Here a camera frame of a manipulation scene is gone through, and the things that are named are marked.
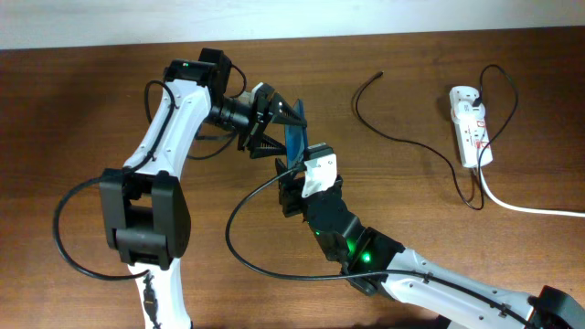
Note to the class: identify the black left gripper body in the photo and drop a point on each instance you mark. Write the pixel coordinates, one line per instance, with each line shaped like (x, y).
(246, 120)

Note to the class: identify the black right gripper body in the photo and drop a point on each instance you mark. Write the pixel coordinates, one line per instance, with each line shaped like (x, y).
(291, 196)

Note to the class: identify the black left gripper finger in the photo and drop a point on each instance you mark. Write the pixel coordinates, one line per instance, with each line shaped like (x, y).
(265, 146)
(282, 113)

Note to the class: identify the blue Samsung Galaxy smartphone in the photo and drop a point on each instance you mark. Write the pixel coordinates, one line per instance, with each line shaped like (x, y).
(295, 139)

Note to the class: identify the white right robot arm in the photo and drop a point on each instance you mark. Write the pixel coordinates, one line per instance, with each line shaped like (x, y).
(375, 263)

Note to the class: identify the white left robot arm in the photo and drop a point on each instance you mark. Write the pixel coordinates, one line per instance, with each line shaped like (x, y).
(146, 218)

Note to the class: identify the white USB charger adapter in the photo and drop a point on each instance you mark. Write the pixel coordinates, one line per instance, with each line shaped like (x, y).
(462, 100)

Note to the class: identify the white power strip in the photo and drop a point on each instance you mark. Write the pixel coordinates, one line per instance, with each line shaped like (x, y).
(472, 139)

